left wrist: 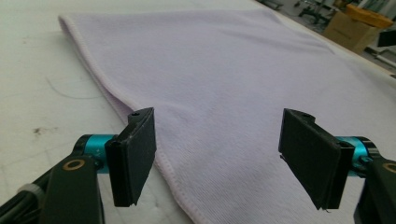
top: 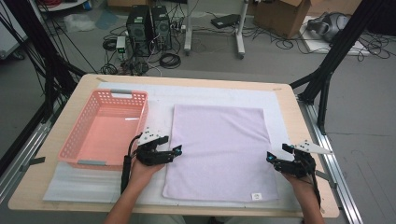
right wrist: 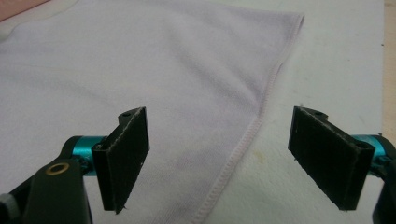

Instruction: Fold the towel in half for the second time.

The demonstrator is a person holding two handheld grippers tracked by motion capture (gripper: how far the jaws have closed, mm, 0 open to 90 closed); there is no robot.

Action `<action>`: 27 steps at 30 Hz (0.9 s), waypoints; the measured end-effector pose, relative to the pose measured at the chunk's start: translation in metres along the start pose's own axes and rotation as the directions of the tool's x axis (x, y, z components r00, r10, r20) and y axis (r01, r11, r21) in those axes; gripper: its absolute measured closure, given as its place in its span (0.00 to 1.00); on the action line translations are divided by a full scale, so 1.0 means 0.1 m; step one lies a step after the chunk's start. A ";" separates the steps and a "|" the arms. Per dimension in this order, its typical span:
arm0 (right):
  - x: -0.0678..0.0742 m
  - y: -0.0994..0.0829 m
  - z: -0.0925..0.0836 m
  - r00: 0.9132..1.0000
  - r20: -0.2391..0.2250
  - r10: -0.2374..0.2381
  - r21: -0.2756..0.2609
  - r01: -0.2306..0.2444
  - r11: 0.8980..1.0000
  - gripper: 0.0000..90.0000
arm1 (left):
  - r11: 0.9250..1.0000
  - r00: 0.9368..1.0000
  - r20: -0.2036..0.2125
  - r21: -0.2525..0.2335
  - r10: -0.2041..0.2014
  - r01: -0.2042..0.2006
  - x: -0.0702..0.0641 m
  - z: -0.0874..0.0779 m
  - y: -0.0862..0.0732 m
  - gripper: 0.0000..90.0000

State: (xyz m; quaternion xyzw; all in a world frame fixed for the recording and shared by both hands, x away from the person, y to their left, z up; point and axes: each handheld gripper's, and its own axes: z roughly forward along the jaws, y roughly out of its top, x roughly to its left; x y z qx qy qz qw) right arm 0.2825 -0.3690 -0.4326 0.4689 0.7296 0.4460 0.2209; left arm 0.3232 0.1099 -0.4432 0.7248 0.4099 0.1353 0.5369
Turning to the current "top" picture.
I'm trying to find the grey metal bracket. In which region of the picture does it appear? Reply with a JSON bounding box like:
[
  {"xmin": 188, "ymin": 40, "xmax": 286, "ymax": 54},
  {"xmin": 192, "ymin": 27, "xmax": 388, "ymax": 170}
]
[
  {"xmin": 316, "ymin": 170, "xmax": 338, "ymax": 189},
  {"xmin": 20, "ymin": 156, "xmax": 47, "ymax": 173}
]

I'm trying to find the lilac printed towel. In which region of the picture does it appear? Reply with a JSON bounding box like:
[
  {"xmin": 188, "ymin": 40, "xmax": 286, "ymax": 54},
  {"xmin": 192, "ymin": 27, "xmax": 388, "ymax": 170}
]
[{"xmin": 162, "ymin": 104, "xmax": 280, "ymax": 203}]

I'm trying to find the white floor board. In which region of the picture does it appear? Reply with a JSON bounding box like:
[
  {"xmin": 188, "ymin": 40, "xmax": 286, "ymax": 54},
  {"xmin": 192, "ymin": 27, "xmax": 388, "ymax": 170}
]
[{"xmin": 300, "ymin": 15, "xmax": 372, "ymax": 56}]

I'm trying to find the grey plastic device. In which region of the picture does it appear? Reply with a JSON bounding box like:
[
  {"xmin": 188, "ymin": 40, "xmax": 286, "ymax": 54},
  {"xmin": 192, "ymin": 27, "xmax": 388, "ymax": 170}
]
[{"xmin": 306, "ymin": 11, "xmax": 351, "ymax": 43}]

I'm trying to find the person's right hand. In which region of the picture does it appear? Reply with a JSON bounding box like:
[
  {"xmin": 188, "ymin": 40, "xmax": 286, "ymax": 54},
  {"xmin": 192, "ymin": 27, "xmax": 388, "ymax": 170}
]
[{"xmin": 282, "ymin": 172, "xmax": 318, "ymax": 198}]

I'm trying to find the white rolling stand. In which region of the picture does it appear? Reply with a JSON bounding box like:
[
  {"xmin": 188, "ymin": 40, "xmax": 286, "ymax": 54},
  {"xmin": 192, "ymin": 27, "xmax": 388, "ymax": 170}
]
[{"xmin": 183, "ymin": 0, "xmax": 249, "ymax": 60}]

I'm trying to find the black metal frame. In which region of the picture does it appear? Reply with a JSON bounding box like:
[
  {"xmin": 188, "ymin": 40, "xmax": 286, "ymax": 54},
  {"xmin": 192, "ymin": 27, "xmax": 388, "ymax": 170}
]
[
  {"xmin": 0, "ymin": 0, "xmax": 88, "ymax": 176},
  {"xmin": 289, "ymin": 0, "xmax": 387, "ymax": 135}
]

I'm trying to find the white round table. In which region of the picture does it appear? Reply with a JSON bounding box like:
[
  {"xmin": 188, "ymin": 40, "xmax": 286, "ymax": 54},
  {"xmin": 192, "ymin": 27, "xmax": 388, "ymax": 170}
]
[{"xmin": 36, "ymin": 0, "xmax": 88, "ymax": 13}]

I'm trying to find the person's left hand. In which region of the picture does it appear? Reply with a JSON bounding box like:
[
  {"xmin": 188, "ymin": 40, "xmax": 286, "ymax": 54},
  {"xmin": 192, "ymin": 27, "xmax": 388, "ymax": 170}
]
[{"xmin": 128, "ymin": 158, "xmax": 166, "ymax": 191}]

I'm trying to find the small white adapter box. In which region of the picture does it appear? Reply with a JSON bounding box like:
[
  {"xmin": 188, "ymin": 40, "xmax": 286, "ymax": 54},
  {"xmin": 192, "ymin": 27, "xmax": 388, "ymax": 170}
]
[{"xmin": 115, "ymin": 35, "xmax": 127, "ymax": 54}]

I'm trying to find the black flat device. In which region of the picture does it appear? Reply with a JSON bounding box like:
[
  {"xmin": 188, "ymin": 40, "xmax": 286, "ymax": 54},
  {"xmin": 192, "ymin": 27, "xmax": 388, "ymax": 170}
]
[{"xmin": 210, "ymin": 13, "xmax": 241, "ymax": 30}]

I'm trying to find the white foam mat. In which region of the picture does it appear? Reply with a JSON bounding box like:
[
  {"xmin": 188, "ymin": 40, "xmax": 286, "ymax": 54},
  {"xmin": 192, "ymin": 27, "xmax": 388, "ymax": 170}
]
[{"xmin": 42, "ymin": 81, "xmax": 309, "ymax": 210}]

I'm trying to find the aluminium rail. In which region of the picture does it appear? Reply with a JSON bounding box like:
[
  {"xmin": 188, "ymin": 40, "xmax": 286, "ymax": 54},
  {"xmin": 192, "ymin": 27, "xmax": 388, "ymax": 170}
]
[
  {"xmin": 0, "ymin": 102, "xmax": 66, "ymax": 203},
  {"xmin": 297, "ymin": 96, "xmax": 363, "ymax": 224}
]

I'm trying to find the pink plastic basket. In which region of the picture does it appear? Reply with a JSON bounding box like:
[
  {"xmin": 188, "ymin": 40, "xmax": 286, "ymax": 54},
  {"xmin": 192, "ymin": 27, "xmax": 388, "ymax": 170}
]
[{"xmin": 57, "ymin": 89, "xmax": 149, "ymax": 173}]

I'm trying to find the clear plastic bag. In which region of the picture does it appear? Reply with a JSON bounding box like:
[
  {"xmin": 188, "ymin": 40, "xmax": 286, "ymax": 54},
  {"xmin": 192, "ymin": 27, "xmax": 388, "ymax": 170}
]
[{"xmin": 64, "ymin": 12, "xmax": 97, "ymax": 34}]

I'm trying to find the coil of black cable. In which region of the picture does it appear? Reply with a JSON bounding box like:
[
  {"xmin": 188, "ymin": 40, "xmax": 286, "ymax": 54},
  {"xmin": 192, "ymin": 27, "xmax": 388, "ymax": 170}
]
[{"xmin": 159, "ymin": 52, "xmax": 182, "ymax": 70}]

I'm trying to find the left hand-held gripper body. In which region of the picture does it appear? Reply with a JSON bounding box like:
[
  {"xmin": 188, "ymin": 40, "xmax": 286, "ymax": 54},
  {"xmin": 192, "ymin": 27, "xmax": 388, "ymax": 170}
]
[{"xmin": 134, "ymin": 126, "xmax": 176, "ymax": 167}]

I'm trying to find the open cardboard box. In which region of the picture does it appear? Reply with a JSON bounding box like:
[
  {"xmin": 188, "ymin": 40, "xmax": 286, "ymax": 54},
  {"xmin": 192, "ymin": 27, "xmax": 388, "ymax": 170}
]
[{"xmin": 252, "ymin": 0, "xmax": 312, "ymax": 39}]

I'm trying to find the white cabinet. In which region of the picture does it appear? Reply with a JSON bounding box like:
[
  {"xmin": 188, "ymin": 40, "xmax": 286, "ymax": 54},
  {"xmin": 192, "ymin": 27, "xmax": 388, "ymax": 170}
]
[{"xmin": 0, "ymin": 0, "xmax": 29, "ymax": 60}]

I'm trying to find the black computer tower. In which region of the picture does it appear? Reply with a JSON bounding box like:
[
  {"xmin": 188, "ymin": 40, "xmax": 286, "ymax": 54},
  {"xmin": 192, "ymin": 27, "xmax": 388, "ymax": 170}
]
[
  {"xmin": 125, "ymin": 4, "xmax": 153, "ymax": 58},
  {"xmin": 150, "ymin": 5, "xmax": 173, "ymax": 50}
]

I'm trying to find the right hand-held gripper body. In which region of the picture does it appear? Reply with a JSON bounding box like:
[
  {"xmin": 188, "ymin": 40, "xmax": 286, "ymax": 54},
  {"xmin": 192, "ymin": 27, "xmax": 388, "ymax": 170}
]
[{"xmin": 274, "ymin": 139, "xmax": 333, "ymax": 179}]

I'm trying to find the tangle of black cables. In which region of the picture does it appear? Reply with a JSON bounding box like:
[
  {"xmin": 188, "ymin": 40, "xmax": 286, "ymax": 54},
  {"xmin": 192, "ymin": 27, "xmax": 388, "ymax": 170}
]
[{"xmin": 358, "ymin": 32, "xmax": 391, "ymax": 62}]

